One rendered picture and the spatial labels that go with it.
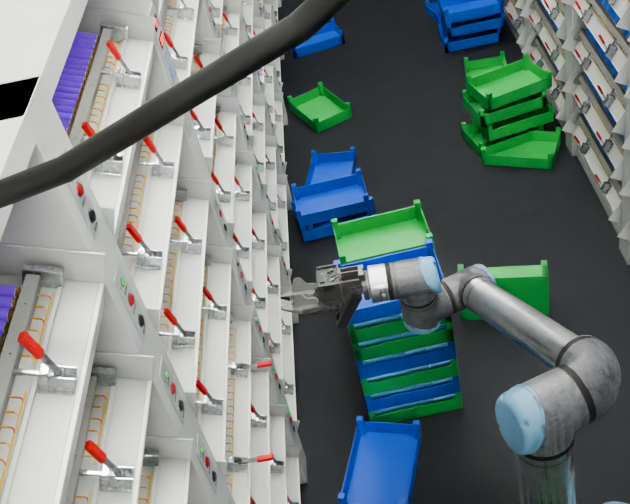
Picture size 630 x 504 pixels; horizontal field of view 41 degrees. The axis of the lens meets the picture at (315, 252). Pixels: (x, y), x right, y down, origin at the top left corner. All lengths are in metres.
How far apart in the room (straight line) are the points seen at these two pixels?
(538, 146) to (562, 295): 0.92
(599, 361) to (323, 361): 1.54
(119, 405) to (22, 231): 0.29
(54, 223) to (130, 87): 0.52
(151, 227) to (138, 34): 0.40
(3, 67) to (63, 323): 0.33
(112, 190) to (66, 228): 0.22
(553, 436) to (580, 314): 1.50
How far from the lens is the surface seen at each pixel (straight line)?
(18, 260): 1.14
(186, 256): 1.75
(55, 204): 1.07
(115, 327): 1.20
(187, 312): 1.63
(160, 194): 1.60
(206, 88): 0.72
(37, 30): 1.22
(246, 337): 2.11
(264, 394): 2.24
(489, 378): 2.87
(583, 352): 1.65
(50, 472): 0.95
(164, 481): 1.38
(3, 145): 0.97
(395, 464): 2.69
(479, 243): 3.34
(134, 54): 1.66
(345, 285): 1.97
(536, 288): 2.94
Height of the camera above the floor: 2.20
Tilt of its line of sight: 40 degrees down
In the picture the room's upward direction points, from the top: 14 degrees counter-clockwise
